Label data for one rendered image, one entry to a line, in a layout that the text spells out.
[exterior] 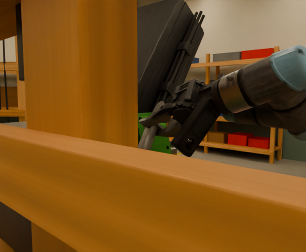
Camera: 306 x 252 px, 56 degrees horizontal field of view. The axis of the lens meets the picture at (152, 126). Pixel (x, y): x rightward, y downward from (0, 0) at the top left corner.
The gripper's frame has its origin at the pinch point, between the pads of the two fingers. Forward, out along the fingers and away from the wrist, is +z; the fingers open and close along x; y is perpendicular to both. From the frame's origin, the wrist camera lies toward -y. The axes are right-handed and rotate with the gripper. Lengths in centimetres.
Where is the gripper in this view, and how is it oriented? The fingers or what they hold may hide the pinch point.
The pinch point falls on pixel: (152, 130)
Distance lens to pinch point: 68.5
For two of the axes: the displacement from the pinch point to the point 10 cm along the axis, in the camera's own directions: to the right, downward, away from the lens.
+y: 2.4, -7.8, 5.8
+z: -7.1, 2.7, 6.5
